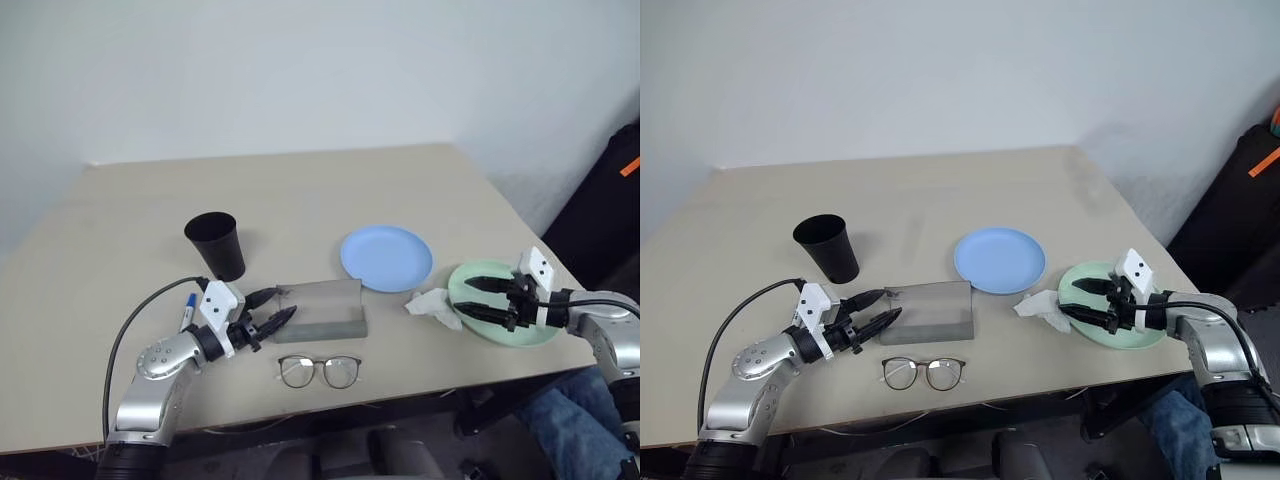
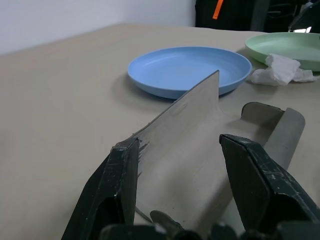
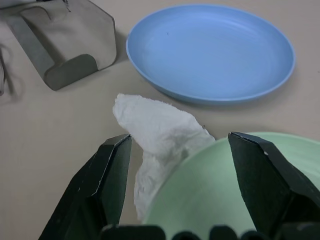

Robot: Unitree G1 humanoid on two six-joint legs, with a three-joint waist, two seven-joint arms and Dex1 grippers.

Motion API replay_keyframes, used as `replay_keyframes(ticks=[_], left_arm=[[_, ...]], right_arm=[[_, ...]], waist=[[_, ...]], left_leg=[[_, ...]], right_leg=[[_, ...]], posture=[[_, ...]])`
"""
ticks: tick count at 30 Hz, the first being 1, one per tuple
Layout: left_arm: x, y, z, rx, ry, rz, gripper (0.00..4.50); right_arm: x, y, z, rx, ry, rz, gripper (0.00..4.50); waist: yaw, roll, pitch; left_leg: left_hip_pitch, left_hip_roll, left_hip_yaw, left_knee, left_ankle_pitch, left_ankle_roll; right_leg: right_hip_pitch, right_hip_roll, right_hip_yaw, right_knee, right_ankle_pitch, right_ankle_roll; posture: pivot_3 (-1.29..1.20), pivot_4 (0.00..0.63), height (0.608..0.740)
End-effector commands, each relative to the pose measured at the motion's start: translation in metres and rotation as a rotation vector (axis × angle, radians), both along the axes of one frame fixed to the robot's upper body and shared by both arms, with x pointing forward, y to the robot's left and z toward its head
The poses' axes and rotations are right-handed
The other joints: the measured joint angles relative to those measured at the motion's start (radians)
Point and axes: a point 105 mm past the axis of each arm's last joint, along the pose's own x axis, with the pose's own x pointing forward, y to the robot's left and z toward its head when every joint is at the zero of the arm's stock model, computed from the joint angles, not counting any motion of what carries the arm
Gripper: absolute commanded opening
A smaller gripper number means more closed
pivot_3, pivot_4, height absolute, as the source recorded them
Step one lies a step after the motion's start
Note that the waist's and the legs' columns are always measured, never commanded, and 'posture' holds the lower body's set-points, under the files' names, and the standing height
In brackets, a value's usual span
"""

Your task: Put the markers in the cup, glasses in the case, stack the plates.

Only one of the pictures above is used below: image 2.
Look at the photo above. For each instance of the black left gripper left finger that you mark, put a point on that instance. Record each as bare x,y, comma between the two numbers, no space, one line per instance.
112,180

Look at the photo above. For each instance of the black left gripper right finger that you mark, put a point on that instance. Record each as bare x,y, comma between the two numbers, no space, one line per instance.
252,180

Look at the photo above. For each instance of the crumpled white tissue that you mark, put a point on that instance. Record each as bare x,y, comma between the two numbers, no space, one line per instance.
280,70

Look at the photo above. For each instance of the blue plastic plate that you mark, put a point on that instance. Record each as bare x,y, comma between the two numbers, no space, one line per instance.
175,67

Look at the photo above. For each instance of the light green plastic plate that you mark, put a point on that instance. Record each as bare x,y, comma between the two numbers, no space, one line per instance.
287,45

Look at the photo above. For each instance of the dark background equipment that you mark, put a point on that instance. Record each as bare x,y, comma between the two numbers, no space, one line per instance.
240,15

